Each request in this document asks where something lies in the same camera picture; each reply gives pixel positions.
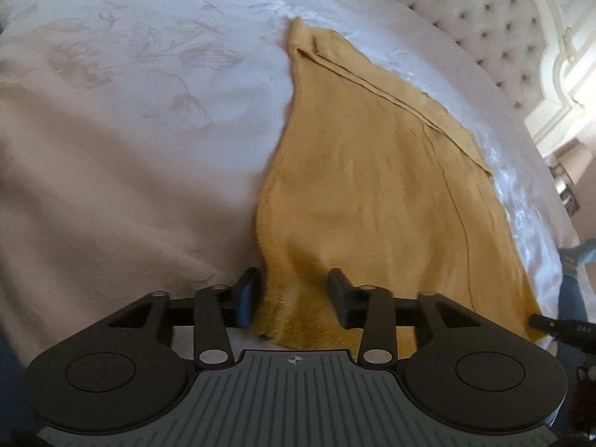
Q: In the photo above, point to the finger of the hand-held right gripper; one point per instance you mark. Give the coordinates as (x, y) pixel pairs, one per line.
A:
(542, 322)

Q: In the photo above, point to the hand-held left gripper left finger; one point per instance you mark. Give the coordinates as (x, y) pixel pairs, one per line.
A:
(247, 294)

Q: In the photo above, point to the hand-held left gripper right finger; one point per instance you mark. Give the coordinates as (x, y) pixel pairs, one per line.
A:
(339, 295)

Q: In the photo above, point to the yellow knit sweater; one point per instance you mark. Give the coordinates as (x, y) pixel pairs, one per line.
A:
(372, 186)

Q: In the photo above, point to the person's leg in jeans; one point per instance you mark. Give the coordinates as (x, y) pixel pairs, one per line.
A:
(572, 295)

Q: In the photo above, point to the beige shade table lamp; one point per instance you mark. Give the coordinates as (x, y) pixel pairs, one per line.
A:
(572, 158)

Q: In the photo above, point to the white floral bedspread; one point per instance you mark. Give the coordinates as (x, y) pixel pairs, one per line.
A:
(139, 102)

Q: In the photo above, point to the cream tufted headboard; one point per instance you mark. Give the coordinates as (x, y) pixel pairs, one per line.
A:
(475, 9)

